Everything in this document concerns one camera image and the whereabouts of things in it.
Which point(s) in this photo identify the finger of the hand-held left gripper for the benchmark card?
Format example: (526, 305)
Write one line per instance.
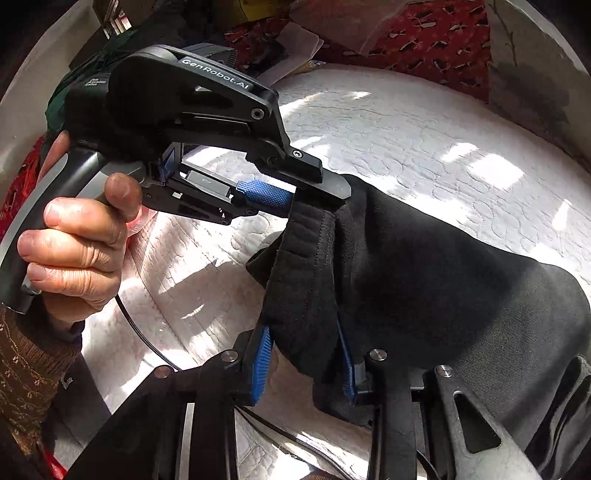
(265, 196)
(309, 170)

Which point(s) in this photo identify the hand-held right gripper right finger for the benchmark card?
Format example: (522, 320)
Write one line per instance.
(349, 374)

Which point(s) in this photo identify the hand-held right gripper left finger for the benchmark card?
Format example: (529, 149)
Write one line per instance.
(261, 364)

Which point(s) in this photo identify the black pants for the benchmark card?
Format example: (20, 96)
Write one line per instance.
(415, 277)

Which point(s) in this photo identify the person's left forearm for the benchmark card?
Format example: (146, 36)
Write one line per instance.
(32, 374)

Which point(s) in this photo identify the person's left hand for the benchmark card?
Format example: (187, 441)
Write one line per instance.
(83, 249)

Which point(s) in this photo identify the white quilted mattress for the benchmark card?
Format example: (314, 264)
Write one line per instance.
(415, 129)

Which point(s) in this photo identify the white paper sheet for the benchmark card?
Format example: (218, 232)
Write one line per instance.
(298, 50)

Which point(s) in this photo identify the red patterned blanket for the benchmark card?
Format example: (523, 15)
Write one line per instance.
(429, 41)

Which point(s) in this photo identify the grey floral pillow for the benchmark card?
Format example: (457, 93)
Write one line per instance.
(535, 60)

